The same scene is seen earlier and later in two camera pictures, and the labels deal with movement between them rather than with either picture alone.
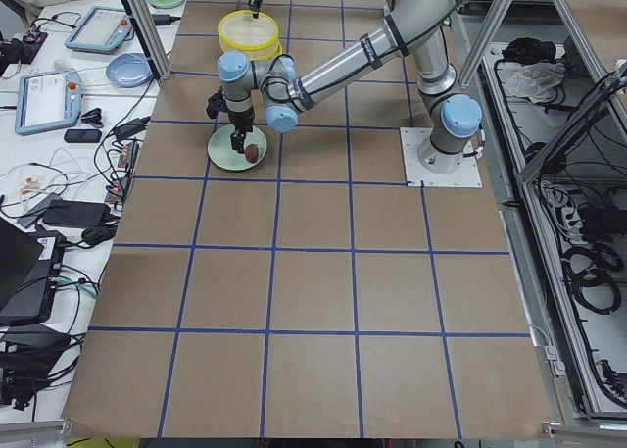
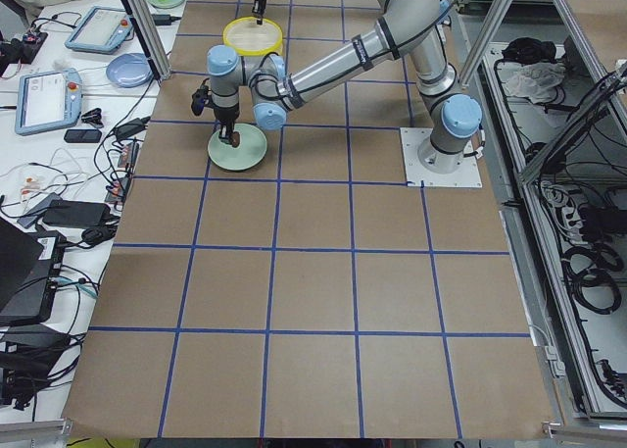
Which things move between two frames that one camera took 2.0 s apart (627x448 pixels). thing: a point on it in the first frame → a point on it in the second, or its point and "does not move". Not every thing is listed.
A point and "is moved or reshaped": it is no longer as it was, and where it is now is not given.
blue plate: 129,70 does not move
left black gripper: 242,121 → 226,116
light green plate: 221,152 does not move
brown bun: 251,153 is moved or reshaped
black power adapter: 164,19 does not move
